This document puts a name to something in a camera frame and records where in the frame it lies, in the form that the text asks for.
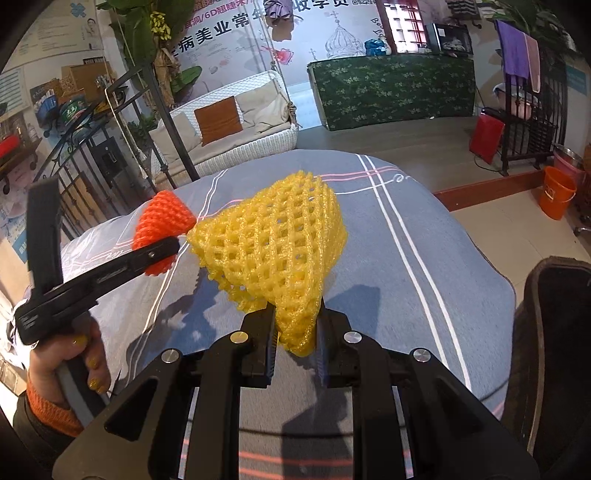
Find yellow foam fruit net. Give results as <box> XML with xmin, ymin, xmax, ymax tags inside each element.
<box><xmin>187</xmin><ymin>171</ymin><xmax>348</xmax><ymax>357</ymax></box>

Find orange sleeve forearm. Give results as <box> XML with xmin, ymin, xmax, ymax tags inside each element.
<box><xmin>12</xmin><ymin>377</ymin><xmax>85</xmax><ymax>462</ymax></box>

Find black trash bin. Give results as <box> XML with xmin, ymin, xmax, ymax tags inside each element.
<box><xmin>502</xmin><ymin>256</ymin><xmax>590</xmax><ymax>479</ymax></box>

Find left hand yellow nails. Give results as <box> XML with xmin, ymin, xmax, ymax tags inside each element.
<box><xmin>27</xmin><ymin>317</ymin><xmax>111</xmax><ymax>409</ymax></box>

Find blue striped bed sheet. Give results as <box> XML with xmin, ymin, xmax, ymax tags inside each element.
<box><xmin>8</xmin><ymin>148</ymin><xmax>517</xmax><ymax>480</ymax></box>

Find brown cushion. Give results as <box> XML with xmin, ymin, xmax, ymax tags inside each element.
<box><xmin>194</xmin><ymin>96</ymin><xmax>242</xmax><ymax>146</ymax></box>

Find orange plastic bucket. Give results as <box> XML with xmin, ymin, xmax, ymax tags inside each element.
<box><xmin>539</xmin><ymin>166</ymin><xmax>577</xmax><ymax>221</ymax></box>

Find white wicker swing sofa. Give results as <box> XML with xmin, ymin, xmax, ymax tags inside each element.
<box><xmin>171</xmin><ymin>70</ymin><xmax>297</xmax><ymax>177</ymax></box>

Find large green banana plant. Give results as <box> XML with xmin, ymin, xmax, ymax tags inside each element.
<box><xmin>96</xmin><ymin>0</ymin><xmax>195</xmax><ymax>108</ymax></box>

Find red bag on floor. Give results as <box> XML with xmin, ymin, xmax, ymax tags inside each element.
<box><xmin>469</xmin><ymin>112</ymin><xmax>505</xmax><ymax>165</ymax></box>

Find black metal rack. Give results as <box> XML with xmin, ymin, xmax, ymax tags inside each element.
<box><xmin>500</xmin><ymin>58</ymin><xmax>568</xmax><ymax>176</ymax></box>

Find green patterned covered table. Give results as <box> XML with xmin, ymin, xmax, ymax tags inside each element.
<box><xmin>308</xmin><ymin>53</ymin><xmax>476</xmax><ymax>131</ymax></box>

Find purple towel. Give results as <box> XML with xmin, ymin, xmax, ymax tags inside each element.
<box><xmin>496</xmin><ymin>20</ymin><xmax>530</xmax><ymax>80</ymax></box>

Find small television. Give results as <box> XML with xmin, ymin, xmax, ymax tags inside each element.
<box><xmin>426</xmin><ymin>23</ymin><xmax>473</xmax><ymax>56</ymax></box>

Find pink towel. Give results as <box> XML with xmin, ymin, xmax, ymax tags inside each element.
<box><xmin>525</xmin><ymin>35</ymin><xmax>541</xmax><ymax>93</ymax></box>

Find potted green plant right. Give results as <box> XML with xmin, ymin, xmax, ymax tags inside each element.
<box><xmin>490</xmin><ymin>0</ymin><xmax>574</xmax><ymax>54</ymax></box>

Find red phone booth cabinet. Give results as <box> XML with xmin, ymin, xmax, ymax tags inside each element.
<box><xmin>376</xmin><ymin>0</ymin><xmax>427</xmax><ymax>53</ymax></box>

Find black iron bed frame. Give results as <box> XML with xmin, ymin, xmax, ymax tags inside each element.
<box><xmin>35</xmin><ymin>64</ymin><xmax>199</xmax><ymax>240</ymax></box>

